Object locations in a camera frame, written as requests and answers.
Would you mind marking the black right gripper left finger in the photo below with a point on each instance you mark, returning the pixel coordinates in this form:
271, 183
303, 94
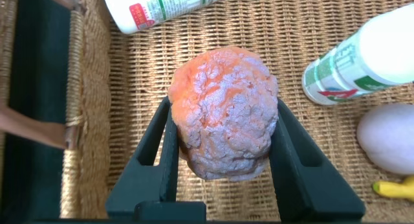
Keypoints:
142, 191

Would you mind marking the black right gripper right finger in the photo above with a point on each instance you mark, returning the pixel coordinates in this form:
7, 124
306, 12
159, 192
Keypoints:
307, 185

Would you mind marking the toy cream puff bun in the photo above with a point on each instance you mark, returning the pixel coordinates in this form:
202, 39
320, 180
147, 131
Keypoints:
223, 114

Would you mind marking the white milk bottle silver cap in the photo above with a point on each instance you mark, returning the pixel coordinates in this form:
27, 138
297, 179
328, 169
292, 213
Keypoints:
372, 55

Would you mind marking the yellow toy banana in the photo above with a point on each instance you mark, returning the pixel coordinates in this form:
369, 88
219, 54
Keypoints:
394, 189

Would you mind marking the pale pink toy egg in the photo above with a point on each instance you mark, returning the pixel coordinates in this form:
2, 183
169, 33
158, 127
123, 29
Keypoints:
391, 140

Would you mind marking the dark table cloth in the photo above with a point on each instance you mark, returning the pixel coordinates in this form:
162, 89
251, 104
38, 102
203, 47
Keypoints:
39, 72

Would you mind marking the white bottle red green label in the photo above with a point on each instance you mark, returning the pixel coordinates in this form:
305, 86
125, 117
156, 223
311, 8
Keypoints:
161, 7

